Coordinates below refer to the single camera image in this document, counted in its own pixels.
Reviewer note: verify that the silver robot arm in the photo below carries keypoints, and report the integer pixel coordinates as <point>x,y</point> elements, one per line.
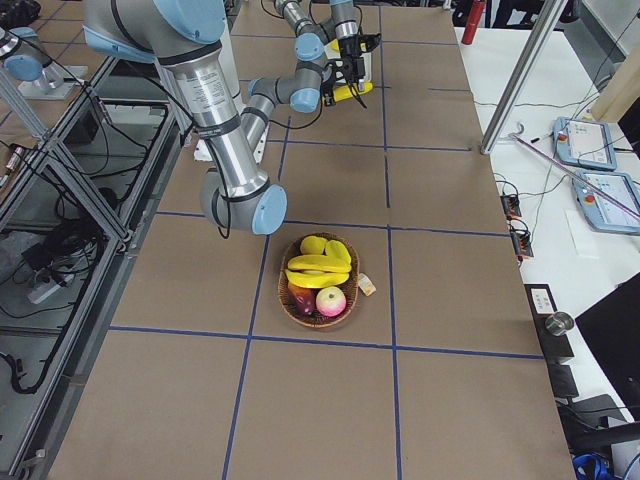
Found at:
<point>185,37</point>
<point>320,20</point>

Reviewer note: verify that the dark red plum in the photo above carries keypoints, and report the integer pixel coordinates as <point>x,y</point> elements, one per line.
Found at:
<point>305,303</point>

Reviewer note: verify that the brown wicker basket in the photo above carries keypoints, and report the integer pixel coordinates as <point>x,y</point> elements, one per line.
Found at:
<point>349,288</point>

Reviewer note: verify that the orange circuit board near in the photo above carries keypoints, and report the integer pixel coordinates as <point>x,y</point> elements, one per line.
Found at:
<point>521,241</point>

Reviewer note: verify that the person in dark jacket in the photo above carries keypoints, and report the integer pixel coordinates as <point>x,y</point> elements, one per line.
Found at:
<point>610,329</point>

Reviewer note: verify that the pink yellow apple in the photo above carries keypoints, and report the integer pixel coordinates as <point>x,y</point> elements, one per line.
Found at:
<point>331,301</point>

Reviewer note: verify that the red bottle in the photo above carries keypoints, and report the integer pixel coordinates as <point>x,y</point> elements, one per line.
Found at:
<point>474,14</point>

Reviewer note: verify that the yellow banana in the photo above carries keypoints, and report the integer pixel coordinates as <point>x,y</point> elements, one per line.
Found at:
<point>341,92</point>
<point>316,281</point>
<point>320,263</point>

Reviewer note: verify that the yellow pear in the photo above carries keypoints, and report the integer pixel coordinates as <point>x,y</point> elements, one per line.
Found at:
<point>313,245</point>

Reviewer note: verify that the metal cup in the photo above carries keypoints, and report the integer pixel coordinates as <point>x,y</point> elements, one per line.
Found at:
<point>559,323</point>

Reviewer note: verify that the near blue teach pendant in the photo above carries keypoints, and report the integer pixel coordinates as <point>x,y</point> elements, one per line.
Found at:
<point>600,214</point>

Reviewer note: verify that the blue teach pendant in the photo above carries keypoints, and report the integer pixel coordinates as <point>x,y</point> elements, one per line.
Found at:
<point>584,143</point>
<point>600,214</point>

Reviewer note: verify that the aluminium frame post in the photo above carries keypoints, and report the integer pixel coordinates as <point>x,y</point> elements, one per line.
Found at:
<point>540,33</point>

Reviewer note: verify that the orange circuit board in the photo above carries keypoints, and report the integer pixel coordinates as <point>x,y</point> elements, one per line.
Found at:
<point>521,241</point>
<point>511,206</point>

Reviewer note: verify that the orange circuit board far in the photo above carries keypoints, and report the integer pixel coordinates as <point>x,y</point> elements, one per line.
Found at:
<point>511,206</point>

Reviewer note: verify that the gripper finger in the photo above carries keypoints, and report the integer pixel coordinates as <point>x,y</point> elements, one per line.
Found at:
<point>359,97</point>
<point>328,99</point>

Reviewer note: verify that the far blue teach pendant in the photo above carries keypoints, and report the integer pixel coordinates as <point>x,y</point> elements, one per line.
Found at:
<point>584,143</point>

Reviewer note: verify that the yellow starfruit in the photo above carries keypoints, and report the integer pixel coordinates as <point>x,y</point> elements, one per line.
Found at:
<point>337,249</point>

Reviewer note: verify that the paper tag on basket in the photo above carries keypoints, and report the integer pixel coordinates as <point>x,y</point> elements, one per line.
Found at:
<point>366,285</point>

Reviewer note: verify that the cream bear tray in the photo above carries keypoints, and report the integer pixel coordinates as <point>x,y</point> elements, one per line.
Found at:
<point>367,62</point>

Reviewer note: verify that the white grabber stick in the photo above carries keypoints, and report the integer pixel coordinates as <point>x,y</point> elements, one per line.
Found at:
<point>515,136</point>

